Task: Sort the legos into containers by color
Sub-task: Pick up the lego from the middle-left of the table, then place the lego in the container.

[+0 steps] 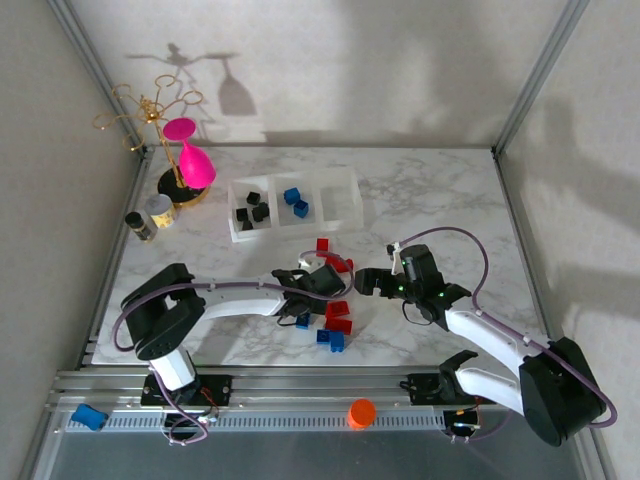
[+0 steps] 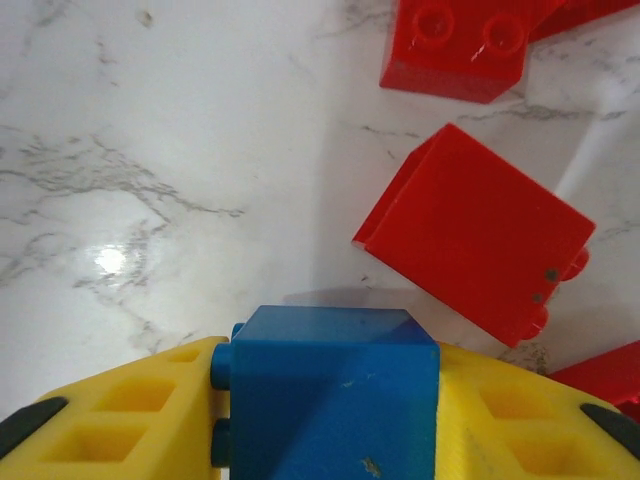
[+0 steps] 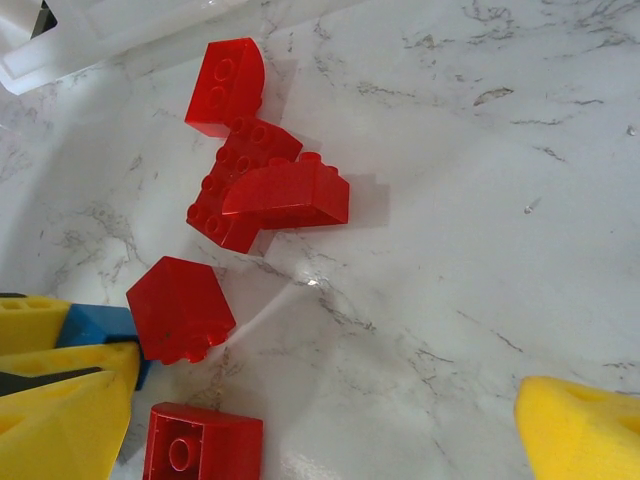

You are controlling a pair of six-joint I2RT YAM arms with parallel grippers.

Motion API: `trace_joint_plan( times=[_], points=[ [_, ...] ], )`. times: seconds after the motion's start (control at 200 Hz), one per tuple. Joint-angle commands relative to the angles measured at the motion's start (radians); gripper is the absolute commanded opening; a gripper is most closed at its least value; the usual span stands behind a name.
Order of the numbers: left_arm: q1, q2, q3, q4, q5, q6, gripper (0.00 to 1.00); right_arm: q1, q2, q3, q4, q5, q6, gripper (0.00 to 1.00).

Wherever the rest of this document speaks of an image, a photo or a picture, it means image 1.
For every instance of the orange cylinder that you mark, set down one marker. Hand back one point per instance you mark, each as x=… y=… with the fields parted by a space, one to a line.
x=361 y=414

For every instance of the aluminium frame post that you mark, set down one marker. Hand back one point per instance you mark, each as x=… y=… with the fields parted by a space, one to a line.
x=102 y=75
x=540 y=75

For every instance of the aluminium frame base rails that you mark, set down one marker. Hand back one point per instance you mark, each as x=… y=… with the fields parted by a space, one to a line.
x=325 y=387

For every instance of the yellow jar with grey lid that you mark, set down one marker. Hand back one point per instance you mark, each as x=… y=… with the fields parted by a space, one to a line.
x=161 y=212

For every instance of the blue bone-shaped object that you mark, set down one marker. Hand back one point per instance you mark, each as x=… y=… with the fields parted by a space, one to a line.
x=89 y=417

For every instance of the pink wine glass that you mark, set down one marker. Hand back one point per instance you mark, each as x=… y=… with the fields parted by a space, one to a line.
x=195 y=167

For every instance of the small black jar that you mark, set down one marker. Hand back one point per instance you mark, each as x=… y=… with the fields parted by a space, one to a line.
x=139 y=226

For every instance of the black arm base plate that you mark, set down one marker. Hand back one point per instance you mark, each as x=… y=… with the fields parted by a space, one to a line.
x=220 y=387
x=422 y=387

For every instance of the clear three-compartment plastic container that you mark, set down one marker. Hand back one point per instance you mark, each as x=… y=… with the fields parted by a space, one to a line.
x=340 y=200

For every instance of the red lego brick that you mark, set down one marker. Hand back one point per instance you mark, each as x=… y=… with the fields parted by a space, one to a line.
x=340 y=326
x=323 y=245
x=337 y=309
x=346 y=265

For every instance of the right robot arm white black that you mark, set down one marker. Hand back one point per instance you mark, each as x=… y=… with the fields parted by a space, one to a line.
x=490 y=332

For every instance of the blue lego brick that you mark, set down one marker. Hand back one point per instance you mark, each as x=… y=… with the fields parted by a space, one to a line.
x=303 y=322
x=338 y=342
x=301 y=208
x=323 y=337
x=291 y=195

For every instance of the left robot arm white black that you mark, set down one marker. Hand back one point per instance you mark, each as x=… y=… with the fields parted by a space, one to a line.
x=235 y=302

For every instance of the gold wine glass rack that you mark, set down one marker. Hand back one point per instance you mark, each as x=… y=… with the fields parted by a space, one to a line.
x=170 y=187

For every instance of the aluminium table edge rail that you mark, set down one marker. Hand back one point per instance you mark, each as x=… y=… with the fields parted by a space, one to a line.
x=350 y=146

